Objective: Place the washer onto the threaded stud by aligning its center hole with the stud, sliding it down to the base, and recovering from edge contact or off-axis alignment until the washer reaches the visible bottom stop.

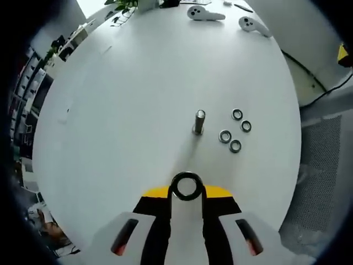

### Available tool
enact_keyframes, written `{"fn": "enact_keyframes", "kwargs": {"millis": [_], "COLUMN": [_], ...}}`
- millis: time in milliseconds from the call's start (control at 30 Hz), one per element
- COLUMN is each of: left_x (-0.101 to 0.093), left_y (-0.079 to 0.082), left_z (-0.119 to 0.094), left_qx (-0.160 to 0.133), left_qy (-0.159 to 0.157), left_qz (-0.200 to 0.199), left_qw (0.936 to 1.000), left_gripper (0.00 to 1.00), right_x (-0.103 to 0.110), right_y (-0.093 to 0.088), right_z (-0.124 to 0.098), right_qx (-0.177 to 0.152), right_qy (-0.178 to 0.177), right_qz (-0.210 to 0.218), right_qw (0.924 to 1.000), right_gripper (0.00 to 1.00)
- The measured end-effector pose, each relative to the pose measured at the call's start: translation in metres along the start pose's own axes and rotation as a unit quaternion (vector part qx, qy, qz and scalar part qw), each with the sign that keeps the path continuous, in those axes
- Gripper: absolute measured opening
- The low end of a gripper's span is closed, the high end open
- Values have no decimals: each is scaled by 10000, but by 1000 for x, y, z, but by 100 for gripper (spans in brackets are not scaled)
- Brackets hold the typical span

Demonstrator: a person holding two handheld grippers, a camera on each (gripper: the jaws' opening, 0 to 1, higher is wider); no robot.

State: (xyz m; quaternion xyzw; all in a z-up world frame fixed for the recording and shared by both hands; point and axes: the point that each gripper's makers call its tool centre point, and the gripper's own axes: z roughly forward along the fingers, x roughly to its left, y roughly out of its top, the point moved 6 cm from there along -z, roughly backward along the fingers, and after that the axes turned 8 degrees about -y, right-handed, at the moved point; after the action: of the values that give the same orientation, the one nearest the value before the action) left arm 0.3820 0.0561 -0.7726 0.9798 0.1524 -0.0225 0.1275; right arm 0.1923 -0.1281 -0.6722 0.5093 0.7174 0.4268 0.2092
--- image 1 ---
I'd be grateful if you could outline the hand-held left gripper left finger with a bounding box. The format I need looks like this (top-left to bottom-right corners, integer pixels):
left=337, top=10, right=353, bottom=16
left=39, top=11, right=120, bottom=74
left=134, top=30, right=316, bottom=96
left=88, top=185, right=174, bottom=265

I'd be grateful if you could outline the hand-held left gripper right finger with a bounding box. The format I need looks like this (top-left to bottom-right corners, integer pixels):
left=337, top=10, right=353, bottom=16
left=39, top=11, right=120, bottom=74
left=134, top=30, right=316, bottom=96
left=202, top=184, right=279, bottom=265

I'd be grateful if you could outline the thin metal threaded stud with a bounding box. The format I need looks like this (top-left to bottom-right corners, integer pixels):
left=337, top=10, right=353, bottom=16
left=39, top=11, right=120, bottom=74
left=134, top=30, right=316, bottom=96
left=192, top=109, right=206, bottom=136

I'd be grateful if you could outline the white handheld controller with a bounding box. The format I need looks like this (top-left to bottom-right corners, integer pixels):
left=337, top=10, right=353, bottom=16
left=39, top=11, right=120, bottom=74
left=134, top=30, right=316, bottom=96
left=187, top=4, right=226, bottom=22
left=238, top=15, right=272, bottom=38

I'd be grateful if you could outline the grey mesh office chair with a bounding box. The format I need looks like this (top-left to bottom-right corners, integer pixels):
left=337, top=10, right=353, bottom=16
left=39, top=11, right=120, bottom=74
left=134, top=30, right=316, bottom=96
left=278, top=110, right=345, bottom=245

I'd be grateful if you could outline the black remote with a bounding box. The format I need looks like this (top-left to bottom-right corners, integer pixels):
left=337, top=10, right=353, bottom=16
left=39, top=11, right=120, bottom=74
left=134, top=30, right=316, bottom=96
left=233, top=2, right=254, bottom=13

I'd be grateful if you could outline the shelving with white bins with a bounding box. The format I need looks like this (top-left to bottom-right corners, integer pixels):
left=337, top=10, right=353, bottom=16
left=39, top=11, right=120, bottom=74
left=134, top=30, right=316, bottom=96
left=8, top=46, right=53, bottom=155

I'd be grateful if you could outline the potted green plant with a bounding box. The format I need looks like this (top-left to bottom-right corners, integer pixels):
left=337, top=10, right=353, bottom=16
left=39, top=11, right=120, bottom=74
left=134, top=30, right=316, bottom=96
left=104, top=0, right=161, bottom=28

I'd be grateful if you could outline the black floor cable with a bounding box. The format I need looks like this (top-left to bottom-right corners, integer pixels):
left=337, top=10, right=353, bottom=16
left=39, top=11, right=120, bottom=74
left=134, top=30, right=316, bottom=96
left=281, top=51, right=353, bottom=97

